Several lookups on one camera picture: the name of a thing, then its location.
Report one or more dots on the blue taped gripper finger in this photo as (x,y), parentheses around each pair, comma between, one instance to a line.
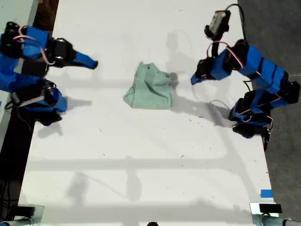
(85,60)
(196,78)

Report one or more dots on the pale green T-shirt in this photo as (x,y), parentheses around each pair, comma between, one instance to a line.
(150,91)

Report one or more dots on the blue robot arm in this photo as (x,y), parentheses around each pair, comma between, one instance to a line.
(268,73)
(14,77)

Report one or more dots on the white side table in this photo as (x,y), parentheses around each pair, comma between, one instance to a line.
(14,10)

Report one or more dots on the short blue tape strip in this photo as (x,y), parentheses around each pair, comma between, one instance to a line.
(266,193)

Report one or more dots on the small black box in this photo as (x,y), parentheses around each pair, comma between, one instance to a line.
(26,210)
(270,208)

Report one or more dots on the small black round object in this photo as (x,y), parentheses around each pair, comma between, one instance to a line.
(152,223)

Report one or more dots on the grey metal pipe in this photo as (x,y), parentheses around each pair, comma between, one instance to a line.
(275,220)
(16,222)

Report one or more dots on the black and grey camera box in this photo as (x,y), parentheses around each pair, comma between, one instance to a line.
(217,23)

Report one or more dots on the black and white camera box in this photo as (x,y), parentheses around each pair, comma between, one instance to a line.
(30,101)

